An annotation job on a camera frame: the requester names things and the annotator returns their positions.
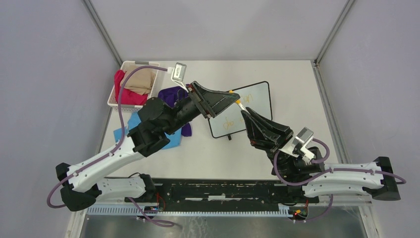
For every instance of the black framed whiteboard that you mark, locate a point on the black framed whiteboard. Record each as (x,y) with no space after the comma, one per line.
(255,96)

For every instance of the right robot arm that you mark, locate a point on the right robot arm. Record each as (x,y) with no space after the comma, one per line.
(300,160)

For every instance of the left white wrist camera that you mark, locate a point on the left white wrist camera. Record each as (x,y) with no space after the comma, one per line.
(178,74)

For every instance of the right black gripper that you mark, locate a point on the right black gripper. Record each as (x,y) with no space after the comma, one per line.
(255,132)

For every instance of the red cloth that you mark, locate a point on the red cloth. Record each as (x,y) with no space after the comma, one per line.
(128,97)

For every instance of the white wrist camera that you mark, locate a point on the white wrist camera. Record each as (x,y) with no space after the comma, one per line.
(178,74)
(297,145)

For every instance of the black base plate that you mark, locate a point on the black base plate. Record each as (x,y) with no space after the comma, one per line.
(217,195)

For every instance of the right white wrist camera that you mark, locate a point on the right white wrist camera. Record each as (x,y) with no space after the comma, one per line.
(297,145)

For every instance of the purple cloth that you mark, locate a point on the purple cloth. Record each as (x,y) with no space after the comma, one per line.
(172,96)

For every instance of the beige cloth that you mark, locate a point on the beige cloth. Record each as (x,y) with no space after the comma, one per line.
(141,82)

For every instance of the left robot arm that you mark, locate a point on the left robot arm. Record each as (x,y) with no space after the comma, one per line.
(88,182)

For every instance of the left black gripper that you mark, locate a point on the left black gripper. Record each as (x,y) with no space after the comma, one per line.
(212,103)

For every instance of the blue patterned cloth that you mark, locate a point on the blue patterned cloth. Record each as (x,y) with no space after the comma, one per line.
(134,120)

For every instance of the white orange marker pen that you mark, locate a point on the white orange marker pen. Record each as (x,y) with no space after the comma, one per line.
(240,105)

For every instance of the white slotted cable duct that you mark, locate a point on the white slotted cable duct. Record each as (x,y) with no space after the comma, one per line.
(132,210)

